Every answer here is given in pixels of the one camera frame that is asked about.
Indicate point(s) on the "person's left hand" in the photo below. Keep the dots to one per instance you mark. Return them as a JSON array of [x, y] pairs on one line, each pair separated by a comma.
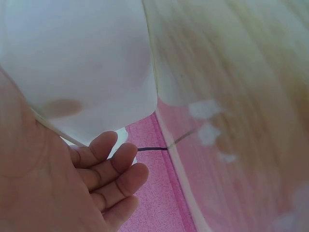
[[43, 178]]

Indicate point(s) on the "white glossy rounded-corner object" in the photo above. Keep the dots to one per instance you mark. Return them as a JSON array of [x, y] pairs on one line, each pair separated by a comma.
[[84, 60]]

